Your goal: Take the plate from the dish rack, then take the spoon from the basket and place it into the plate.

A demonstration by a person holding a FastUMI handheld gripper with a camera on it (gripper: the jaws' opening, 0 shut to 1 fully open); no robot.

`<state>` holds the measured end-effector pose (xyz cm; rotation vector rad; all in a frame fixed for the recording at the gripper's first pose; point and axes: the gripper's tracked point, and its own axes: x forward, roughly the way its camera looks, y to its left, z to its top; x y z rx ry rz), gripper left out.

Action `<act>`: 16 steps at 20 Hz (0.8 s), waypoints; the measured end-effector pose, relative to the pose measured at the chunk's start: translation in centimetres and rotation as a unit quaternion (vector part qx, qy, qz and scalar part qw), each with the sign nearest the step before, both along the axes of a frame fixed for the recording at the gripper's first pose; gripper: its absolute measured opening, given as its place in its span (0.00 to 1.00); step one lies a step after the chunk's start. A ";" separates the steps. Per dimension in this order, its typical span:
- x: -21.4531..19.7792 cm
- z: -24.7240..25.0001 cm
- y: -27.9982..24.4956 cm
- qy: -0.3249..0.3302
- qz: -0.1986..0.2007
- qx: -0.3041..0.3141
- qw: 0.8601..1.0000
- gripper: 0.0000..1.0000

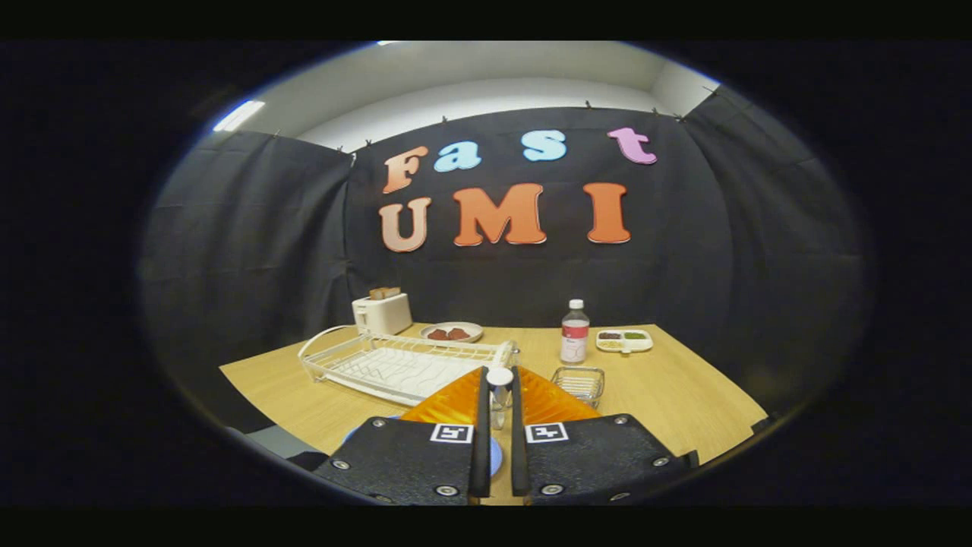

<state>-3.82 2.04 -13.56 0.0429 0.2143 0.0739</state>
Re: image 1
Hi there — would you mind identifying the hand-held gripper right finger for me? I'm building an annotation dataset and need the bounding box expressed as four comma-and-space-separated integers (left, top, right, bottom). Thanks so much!
510, 365, 699, 506

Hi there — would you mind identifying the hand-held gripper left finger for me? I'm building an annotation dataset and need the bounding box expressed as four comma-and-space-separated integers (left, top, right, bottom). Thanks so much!
313, 366, 492, 506

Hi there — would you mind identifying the clear wire basket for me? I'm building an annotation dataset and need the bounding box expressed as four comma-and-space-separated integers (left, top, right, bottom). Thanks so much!
551, 366, 606, 409

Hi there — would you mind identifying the blue plate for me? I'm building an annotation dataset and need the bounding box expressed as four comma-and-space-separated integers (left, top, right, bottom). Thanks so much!
342, 414, 503, 478

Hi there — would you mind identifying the white spoon with checkered handle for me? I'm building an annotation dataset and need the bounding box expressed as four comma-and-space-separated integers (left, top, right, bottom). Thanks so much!
486, 367, 516, 434

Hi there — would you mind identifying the white wire dish rack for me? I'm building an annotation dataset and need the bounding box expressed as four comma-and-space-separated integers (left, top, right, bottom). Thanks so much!
298, 325, 521, 407

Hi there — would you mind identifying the beige plate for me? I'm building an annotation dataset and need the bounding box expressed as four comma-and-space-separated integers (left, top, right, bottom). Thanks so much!
420, 321, 484, 343

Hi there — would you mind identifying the white drip tray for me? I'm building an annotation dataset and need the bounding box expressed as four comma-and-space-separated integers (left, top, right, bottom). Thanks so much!
327, 346, 494, 403

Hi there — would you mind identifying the white divided tray with beans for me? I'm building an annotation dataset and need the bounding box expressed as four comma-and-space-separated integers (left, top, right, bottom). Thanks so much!
595, 328, 654, 355

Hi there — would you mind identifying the clear bottle with red label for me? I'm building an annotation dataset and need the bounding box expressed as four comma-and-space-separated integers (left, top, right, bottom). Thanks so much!
560, 299, 591, 365

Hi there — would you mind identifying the white toaster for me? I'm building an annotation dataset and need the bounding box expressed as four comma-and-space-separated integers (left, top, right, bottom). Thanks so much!
352, 292, 413, 337

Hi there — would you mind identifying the black backdrop cloth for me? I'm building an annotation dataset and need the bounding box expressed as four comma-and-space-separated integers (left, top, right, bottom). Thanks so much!
140, 85, 874, 419

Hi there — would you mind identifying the ceiling light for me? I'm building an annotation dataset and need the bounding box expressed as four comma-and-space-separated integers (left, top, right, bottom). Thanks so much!
213, 100, 267, 134

